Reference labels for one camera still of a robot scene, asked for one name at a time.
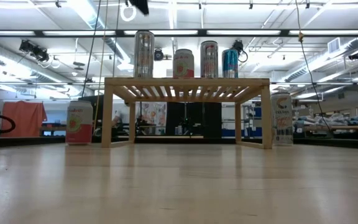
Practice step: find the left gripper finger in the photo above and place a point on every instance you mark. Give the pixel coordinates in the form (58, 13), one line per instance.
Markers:
(141, 6)

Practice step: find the Celsius Tropical Vibe can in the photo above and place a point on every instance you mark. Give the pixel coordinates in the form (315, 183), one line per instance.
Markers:
(282, 121)
(144, 56)

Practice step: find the pink strawberry soda can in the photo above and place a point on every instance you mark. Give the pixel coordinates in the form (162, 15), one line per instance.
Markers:
(183, 65)
(79, 124)

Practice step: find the Celsius Peach Vibe can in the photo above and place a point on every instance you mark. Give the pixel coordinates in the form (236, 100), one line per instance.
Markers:
(209, 60)

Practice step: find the blue silver beverage can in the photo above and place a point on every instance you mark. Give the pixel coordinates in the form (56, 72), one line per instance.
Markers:
(230, 63)

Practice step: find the wooden slatted shelf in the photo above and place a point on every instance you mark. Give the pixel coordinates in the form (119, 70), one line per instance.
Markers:
(182, 81)

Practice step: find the black display screen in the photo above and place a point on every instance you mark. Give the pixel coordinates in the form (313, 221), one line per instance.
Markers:
(99, 107)

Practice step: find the black partition panel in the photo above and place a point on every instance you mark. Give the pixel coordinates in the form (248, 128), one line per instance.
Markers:
(210, 119)

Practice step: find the orange cloth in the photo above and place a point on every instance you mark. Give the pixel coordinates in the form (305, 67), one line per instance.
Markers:
(23, 118)

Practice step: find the wooden workbench with clutter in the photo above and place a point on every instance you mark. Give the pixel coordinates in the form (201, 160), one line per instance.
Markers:
(337, 127)

